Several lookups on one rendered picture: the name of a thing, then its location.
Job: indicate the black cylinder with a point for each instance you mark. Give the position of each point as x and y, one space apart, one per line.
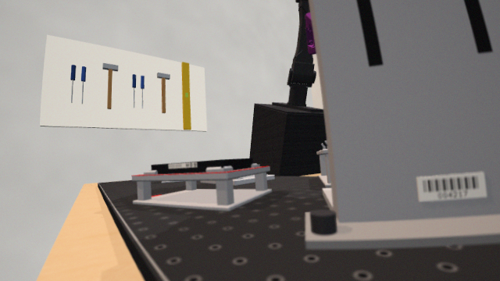
323 222

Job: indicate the grey rectangular frame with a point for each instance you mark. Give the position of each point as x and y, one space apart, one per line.
241 181

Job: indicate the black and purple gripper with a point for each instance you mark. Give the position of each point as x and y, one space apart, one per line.
309 34

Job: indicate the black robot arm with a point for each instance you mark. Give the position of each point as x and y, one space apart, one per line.
301 74

